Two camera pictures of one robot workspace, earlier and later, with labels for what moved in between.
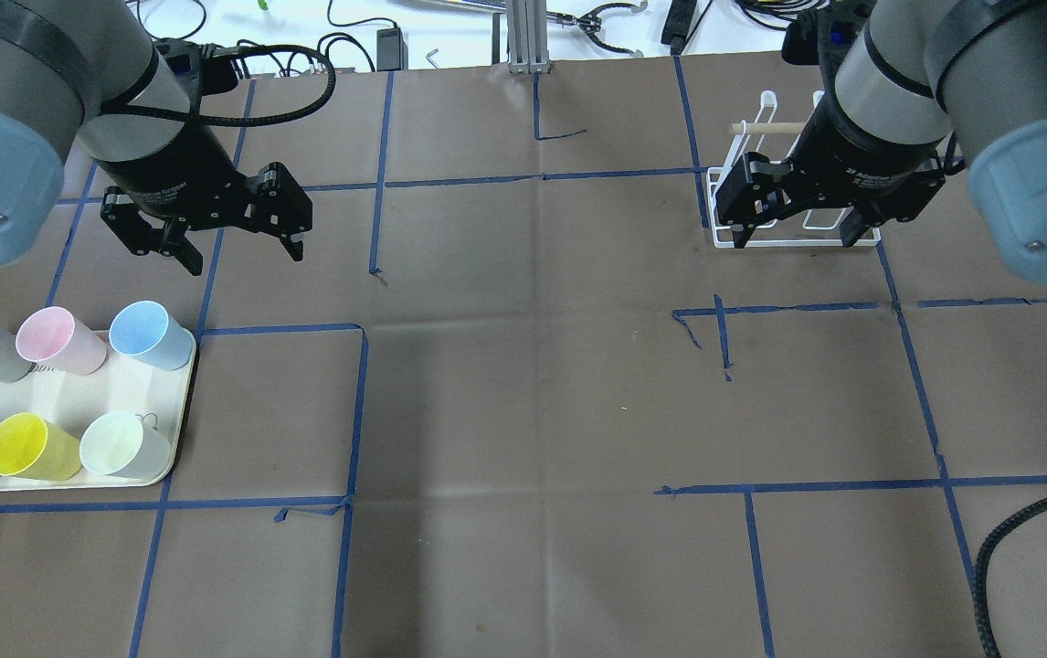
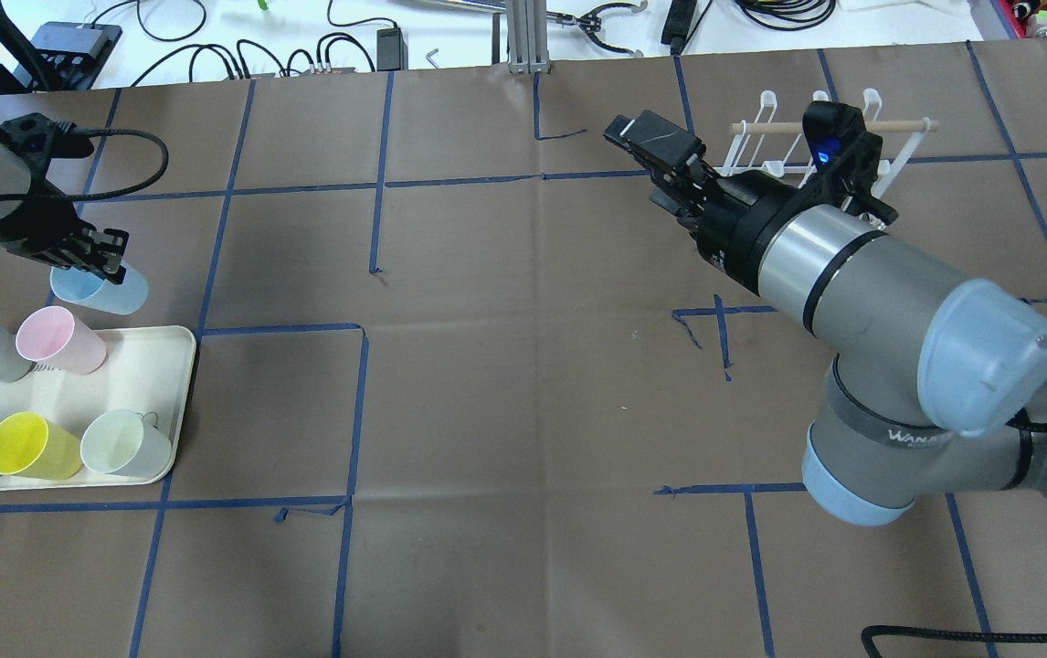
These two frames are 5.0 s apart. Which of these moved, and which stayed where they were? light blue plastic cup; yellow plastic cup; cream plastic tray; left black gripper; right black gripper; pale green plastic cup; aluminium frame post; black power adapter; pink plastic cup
Moved: light blue plastic cup; right black gripper; left black gripper
Stayed: aluminium frame post; cream plastic tray; yellow plastic cup; pink plastic cup; black power adapter; pale green plastic cup
